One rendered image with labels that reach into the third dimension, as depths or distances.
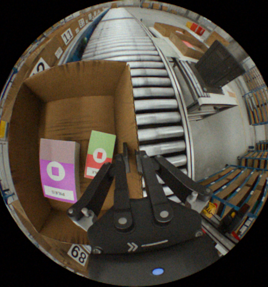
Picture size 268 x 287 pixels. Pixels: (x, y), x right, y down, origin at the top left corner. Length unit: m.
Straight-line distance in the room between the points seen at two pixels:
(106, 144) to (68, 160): 0.11
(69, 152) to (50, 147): 0.06
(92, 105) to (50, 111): 0.16
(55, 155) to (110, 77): 0.24
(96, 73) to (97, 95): 0.12
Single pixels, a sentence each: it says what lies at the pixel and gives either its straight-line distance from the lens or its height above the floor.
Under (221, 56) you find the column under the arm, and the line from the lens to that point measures 0.62.
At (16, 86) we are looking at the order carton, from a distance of 0.74.
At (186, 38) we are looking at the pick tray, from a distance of 1.09.
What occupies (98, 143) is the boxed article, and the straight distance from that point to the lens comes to 0.28.
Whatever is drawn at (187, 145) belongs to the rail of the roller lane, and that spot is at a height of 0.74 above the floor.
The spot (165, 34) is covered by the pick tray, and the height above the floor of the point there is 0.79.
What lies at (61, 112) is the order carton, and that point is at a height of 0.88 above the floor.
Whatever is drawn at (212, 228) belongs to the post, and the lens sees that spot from 0.46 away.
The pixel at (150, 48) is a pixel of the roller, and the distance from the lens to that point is 0.76.
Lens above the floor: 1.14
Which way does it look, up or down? 86 degrees down
